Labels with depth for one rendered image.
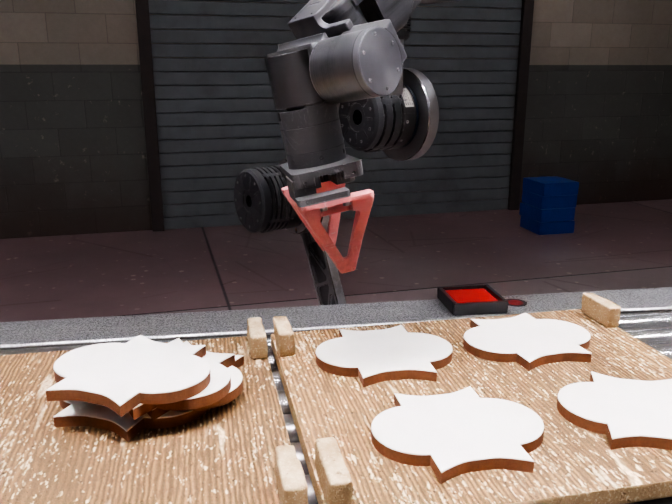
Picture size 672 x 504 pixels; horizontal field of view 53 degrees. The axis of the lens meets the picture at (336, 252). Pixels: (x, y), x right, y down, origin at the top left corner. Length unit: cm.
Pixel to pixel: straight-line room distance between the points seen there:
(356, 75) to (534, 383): 34
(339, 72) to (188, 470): 34
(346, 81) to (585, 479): 36
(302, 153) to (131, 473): 31
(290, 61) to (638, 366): 47
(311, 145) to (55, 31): 477
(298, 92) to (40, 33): 478
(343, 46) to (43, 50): 483
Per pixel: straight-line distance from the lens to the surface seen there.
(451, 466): 53
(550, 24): 627
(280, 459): 51
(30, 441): 63
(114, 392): 58
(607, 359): 77
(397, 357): 70
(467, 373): 70
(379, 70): 58
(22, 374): 76
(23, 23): 537
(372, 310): 92
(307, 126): 62
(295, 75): 62
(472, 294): 95
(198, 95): 529
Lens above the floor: 124
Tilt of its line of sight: 16 degrees down
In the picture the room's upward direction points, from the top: straight up
